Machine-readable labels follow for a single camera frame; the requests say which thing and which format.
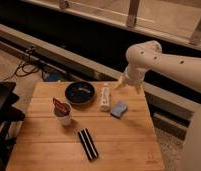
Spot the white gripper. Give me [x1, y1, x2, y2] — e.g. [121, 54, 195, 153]
[115, 66, 145, 94]

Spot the white bottle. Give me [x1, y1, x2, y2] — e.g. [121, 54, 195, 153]
[100, 83, 110, 112]

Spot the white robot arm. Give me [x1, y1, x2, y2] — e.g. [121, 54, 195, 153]
[117, 40, 201, 171]

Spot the blue sponge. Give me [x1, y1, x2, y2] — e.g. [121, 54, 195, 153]
[110, 101, 128, 118]

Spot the dark blue bowl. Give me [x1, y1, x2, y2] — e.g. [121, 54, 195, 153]
[65, 81, 95, 105]

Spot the white paper cup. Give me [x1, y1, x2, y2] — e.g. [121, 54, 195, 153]
[54, 103, 71, 126]

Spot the brown snack wrapper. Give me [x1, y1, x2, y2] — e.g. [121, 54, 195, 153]
[53, 98, 70, 117]

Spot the black striped box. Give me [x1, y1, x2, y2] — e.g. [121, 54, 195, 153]
[78, 128, 99, 161]

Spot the blue box on floor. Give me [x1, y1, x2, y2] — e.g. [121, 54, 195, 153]
[43, 73, 59, 82]

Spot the black chair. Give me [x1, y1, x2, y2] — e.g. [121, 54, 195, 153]
[0, 81, 25, 171]

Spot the black cable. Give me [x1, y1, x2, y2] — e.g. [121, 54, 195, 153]
[3, 60, 45, 82]

